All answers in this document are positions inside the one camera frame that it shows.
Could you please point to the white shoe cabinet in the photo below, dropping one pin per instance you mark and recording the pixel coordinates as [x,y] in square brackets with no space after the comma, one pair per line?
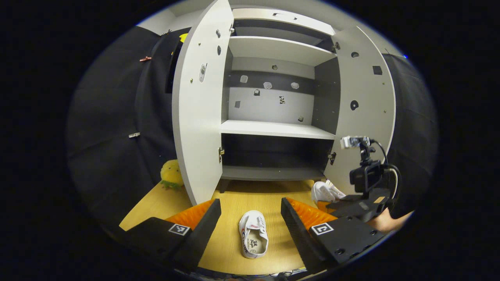
[273,128]

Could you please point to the small red clip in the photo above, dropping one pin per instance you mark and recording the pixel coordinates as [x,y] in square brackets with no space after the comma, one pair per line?
[145,59]

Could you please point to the white shoe cabinet door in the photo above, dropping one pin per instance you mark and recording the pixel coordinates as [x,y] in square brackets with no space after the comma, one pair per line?
[195,136]
[367,117]

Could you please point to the yellow plush toy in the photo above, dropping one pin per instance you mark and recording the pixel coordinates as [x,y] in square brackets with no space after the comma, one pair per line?
[172,173]

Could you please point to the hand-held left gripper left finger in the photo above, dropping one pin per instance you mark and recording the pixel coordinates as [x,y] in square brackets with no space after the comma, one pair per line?
[199,238]

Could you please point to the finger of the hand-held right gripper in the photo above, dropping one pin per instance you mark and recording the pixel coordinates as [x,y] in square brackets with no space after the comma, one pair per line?
[355,207]

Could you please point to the white canvas shoe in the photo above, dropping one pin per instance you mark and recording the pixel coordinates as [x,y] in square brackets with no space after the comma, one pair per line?
[322,192]
[254,234]

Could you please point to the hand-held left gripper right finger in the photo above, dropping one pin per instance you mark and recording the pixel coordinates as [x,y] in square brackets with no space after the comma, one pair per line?
[300,238]

